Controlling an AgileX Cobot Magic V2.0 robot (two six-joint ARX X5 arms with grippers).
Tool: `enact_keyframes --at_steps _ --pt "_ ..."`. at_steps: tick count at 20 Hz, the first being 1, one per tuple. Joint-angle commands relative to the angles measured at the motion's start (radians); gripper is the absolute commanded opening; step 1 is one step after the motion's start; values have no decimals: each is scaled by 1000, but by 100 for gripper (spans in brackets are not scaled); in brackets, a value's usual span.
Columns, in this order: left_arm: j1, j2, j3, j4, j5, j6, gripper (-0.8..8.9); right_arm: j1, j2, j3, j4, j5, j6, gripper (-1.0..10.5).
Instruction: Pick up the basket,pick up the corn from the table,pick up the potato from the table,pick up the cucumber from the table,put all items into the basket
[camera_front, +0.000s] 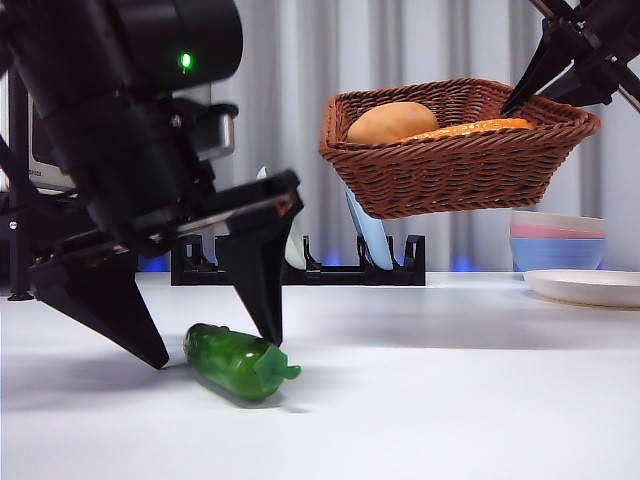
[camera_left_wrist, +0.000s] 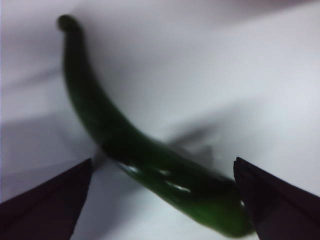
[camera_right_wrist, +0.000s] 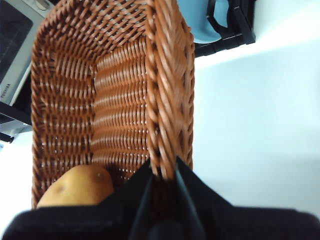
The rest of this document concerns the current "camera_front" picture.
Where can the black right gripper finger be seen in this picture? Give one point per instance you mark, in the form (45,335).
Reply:
(545,60)
(580,87)

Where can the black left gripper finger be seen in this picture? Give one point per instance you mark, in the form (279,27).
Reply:
(105,305)
(260,280)

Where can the green cucumber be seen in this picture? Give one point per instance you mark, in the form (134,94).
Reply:
(227,360)

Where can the orange corn cob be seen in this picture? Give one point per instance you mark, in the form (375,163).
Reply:
(470,127)

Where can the brown wicker basket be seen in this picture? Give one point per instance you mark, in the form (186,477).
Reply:
(450,175)

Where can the brown potato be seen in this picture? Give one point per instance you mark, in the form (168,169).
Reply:
(390,122)

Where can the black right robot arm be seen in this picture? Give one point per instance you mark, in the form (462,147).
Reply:
(610,20)

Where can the pale green plate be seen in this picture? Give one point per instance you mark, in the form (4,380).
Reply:
(296,247)

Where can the black dish rack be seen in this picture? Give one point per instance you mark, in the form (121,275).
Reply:
(350,276)

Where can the pale blue plate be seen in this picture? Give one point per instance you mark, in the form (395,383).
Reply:
(372,240)

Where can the cream bowl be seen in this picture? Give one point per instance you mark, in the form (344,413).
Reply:
(555,220)

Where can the pink bowl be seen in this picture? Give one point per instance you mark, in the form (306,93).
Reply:
(545,232)

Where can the blue bowl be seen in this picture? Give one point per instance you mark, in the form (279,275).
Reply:
(555,255)

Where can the grey curtain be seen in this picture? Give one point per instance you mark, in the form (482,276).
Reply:
(290,100)

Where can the white plate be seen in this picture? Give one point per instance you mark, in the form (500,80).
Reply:
(585,287)

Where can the pale grey camera box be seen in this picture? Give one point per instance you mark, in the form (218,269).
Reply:
(220,125)

